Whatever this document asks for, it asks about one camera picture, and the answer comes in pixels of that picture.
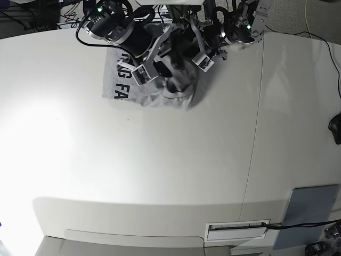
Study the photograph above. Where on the grey T-shirt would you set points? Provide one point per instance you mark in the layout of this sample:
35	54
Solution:
177	91

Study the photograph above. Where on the grey laptop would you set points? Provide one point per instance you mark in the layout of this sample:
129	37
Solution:
306	205

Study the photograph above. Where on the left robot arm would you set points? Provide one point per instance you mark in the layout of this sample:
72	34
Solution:
243	24

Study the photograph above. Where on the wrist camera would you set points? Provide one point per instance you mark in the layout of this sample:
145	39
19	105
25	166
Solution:
144	74
203	61

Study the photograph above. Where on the black device bottom right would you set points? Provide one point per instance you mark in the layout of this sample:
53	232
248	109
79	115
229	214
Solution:
318	248

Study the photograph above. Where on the robot base stand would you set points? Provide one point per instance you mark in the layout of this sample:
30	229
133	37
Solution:
187	9

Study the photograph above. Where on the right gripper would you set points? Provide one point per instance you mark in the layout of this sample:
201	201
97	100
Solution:
145	45

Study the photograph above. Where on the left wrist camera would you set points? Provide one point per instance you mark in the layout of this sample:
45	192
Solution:
203	61

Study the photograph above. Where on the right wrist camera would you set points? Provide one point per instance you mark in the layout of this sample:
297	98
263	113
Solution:
144	74

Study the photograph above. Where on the black computer mouse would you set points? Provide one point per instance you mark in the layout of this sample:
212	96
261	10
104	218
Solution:
335	128

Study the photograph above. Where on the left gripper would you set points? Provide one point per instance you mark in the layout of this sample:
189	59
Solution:
196	36

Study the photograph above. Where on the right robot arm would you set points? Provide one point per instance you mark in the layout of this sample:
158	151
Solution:
102	20

